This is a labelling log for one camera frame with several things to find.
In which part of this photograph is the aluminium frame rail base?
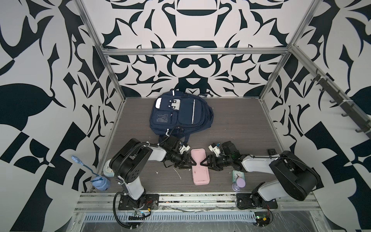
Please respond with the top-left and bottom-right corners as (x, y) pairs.
(67, 192), (331, 232)

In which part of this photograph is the round mint alarm clock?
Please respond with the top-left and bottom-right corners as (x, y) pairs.
(103, 159), (115, 178)

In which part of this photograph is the navy blue school backpack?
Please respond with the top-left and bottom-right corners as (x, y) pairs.
(149, 90), (214, 143)

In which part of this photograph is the small green square clock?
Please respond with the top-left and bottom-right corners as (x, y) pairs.
(232, 170), (245, 183)

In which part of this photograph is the black wall hook rack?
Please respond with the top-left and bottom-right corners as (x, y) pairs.
(311, 68), (371, 139)

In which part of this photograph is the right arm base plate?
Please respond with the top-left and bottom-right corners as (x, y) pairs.
(236, 193), (278, 210)

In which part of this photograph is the purple cylindrical container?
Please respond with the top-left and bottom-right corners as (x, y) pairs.
(232, 177), (246, 192)

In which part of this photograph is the black remote control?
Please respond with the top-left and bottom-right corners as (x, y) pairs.
(267, 148), (277, 156)

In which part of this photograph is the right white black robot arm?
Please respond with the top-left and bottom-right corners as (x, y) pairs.
(200, 141), (321, 202)

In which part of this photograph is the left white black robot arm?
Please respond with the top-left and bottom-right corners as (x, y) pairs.
(109, 135), (197, 200)

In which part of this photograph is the pink pencil case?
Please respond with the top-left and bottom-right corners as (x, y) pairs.
(191, 148), (210, 186)

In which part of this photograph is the left black corrugated cable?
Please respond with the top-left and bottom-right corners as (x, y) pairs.
(112, 192), (146, 229)

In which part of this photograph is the small green circuit board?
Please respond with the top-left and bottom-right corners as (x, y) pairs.
(253, 211), (274, 228)

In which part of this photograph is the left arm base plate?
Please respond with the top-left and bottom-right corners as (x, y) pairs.
(118, 194), (159, 210)

